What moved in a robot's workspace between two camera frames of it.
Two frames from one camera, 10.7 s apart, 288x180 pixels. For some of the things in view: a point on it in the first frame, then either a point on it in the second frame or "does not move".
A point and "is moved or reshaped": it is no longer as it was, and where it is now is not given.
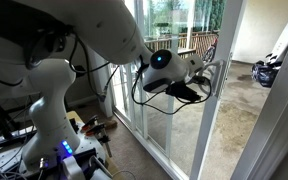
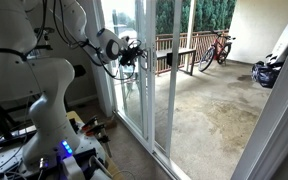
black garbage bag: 265,73 does not move
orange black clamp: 94,127 does not move
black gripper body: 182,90 → 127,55
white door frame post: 276,151 does not move
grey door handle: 217,80 is moved or reshaped
